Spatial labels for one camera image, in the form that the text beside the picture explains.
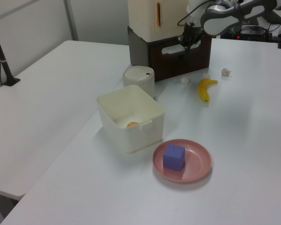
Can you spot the black monitor base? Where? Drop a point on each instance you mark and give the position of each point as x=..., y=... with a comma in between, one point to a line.
x=275, y=16

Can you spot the cream toy fridge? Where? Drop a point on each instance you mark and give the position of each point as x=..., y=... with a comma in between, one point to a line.
x=164, y=16

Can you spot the black electronics box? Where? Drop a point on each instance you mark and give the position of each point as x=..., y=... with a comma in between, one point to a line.
x=253, y=34

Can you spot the black camera stand pole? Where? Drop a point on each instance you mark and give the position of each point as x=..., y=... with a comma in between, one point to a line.
x=1, y=58

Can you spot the white crumpled paper ball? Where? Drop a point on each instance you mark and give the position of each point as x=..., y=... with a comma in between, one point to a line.
x=184, y=80
x=226, y=72

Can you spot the white partition post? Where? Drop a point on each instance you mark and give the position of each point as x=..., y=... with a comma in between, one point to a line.
x=70, y=20

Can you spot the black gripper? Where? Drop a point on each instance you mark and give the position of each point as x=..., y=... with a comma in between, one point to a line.
x=192, y=32

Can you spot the pink plate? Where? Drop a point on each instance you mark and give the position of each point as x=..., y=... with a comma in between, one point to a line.
x=196, y=164

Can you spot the small orange fruit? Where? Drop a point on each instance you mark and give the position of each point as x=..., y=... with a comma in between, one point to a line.
x=132, y=124

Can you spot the yellow banana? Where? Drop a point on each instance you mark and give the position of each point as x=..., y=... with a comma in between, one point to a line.
x=203, y=90

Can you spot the white round lidded bin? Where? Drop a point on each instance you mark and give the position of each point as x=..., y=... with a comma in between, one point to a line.
x=138, y=79

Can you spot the purple cube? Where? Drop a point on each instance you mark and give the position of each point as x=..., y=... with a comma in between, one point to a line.
x=173, y=157

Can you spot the cream square plastic box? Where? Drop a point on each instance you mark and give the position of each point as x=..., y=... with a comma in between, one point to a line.
x=131, y=122

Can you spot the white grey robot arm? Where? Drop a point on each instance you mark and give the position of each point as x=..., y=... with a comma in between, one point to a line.
x=224, y=16

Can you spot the brown grey drawer cabinet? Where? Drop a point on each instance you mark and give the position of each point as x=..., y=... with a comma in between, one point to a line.
x=138, y=47

